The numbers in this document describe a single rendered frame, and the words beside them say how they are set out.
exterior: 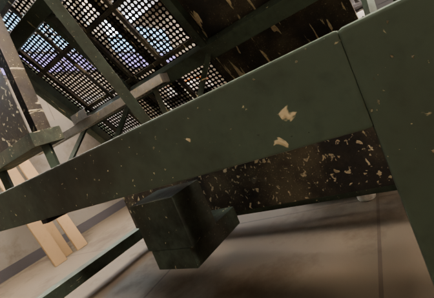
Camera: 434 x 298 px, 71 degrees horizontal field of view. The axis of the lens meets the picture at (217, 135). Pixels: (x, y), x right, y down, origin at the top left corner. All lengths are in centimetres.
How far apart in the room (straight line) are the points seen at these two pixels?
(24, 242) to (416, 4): 431
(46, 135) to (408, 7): 155
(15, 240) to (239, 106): 411
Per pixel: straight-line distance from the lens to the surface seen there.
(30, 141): 164
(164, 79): 133
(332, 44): 29
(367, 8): 113
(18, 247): 435
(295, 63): 30
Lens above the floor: 76
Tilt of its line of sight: 3 degrees down
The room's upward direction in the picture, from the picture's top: 23 degrees counter-clockwise
